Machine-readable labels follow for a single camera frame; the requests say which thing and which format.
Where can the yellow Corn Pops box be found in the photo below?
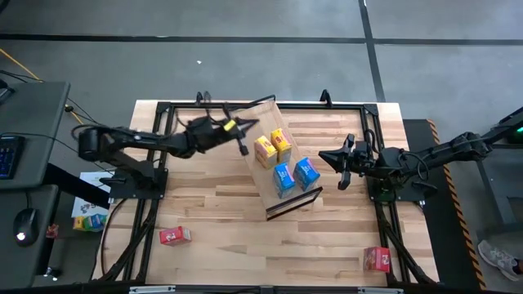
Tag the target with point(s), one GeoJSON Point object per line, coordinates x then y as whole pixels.
{"type": "Point", "coordinates": [282, 141]}
{"type": "Point", "coordinates": [265, 151]}

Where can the red cereal box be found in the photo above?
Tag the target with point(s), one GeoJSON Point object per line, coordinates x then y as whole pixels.
{"type": "Point", "coordinates": [175, 236]}
{"type": "Point", "coordinates": [376, 259]}

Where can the grey desk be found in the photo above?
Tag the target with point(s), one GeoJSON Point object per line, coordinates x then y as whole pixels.
{"type": "Point", "coordinates": [24, 269]}
{"type": "Point", "coordinates": [37, 114]}

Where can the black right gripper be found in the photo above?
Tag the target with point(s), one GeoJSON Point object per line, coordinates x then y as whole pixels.
{"type": "Point", "coordinates": [361, 157]}

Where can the person's shoe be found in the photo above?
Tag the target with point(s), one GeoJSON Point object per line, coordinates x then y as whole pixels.
{"type": "Point", "coordinates": [496, 258]}

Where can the colourful small box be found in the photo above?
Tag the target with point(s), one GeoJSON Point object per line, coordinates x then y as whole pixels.
{"type": "Point", "coordinates": [90, 222]}

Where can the silver bracket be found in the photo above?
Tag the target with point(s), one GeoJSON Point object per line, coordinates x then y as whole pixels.
{"type": "Point", "coordinates": [380, 290]}
{"type": "Point", "coordinates": [151, 290]}

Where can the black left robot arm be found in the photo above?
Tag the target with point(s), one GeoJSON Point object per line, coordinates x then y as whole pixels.
{"type": "Point", "coordinates": [143, 141]}

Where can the black computer mouse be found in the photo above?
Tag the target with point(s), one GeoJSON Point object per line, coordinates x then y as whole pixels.
{"type": "Point", "coordinates": [25, 226]}

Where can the blue Rice Krispies box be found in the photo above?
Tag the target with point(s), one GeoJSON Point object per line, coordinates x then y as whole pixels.
{"type": "Point", "coordinates": [305, 171]}
{"type": "Point", "coordinates": [283, 177]}

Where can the black device with green light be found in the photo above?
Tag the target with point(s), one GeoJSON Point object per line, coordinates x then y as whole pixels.
{"type": "Point", "coordinates": [510, 122]}

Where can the white printed paper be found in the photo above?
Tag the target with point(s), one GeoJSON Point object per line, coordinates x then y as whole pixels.
{"type": "Point", "coordinates": [88, 204]}

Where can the small red packet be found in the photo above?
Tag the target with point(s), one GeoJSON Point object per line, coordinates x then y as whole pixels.
{"type": "Point", "coordinates": [52, 231]}

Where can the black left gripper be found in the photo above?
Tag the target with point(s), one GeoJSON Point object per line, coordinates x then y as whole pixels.
{"type": "Point", "coordinates": [206, 132]}

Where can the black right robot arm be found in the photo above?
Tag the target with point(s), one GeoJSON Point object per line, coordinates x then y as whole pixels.
{"type": "Point", "coordinates": [449, 149]}

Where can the yellow tape label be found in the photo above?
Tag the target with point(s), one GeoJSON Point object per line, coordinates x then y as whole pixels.
{"type": "Point", "coordinates": [230, 125]}

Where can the hazard-striped black floor mat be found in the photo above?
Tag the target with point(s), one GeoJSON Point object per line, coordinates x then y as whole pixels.
{"type": "Point", "coordinates": [437, 228]}

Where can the black table frame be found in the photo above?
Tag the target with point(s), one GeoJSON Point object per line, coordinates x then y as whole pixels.
{"type": "Point", "coordinates": [347, 107]}

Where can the black keyboard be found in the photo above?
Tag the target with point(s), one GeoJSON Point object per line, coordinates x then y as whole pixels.
{"type": "Point", "coordinates": [8, 157]}

